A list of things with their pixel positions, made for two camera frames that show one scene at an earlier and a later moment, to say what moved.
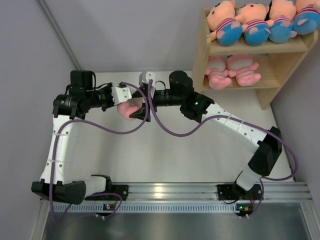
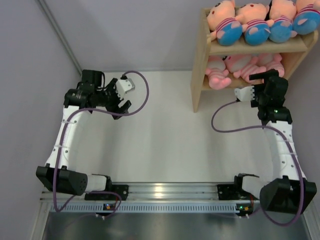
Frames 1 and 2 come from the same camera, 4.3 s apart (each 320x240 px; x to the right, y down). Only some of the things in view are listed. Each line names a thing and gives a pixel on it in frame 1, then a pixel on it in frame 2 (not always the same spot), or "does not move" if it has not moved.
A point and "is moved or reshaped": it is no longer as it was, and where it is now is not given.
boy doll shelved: [222, 21] does not move
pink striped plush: [217, 73] does not move
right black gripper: [139, 114] → [254, 103]
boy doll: [307, 17] does not move
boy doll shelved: [255, 27] does not move
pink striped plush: [126, 108] is moved or reshaped
